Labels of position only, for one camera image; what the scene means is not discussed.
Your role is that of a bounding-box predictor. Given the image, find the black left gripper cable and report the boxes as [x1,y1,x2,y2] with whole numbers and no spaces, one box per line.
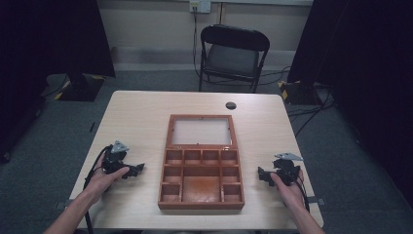
[83,145,113,234]

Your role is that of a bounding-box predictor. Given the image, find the black stand base striped tape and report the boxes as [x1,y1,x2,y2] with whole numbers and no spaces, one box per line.
[278,79,324,106]
[54,73,106,102]

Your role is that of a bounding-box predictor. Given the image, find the black folding chair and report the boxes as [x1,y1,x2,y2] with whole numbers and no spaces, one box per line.
[198,23,272,94]

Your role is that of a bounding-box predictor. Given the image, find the white wall outlet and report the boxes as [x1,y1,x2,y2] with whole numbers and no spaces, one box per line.
[189,0,212,15]

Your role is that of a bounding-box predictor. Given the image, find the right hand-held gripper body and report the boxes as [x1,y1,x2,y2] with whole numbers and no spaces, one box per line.
[272,152,305,187]

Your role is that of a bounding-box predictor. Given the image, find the wooden compartment box with lid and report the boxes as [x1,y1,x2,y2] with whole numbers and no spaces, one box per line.
[157,113,245,211]

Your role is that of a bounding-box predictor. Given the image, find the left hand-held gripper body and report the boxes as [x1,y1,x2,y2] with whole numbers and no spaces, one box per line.
[101,139,131,176]

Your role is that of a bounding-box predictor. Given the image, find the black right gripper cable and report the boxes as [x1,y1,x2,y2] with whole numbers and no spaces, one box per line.
[291,176,312,213]

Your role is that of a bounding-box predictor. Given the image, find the black cable from outlet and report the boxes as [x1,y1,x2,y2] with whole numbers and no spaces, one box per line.
[192,6,208,81]

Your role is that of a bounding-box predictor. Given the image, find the black floor cables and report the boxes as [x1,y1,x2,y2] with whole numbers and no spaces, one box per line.
[259,65,337,138]

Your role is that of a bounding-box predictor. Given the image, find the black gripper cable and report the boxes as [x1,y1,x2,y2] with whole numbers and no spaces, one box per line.
[291,176,312,213]
[83,145,113,234]

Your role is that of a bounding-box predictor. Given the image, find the black curtain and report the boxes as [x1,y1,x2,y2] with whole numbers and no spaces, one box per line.
[286,0,413,209]
[0,0,117,164]

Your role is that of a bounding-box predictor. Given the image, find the grey table bracket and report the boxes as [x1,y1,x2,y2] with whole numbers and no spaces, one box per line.
[54,198,72,211]
[306,196,326,207]

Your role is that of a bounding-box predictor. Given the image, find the person's left hand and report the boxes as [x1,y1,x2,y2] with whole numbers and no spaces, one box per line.
[83,152,131,204]

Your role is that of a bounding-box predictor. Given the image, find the person's right hand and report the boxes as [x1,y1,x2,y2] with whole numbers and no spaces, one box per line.
[270,169,307,210]

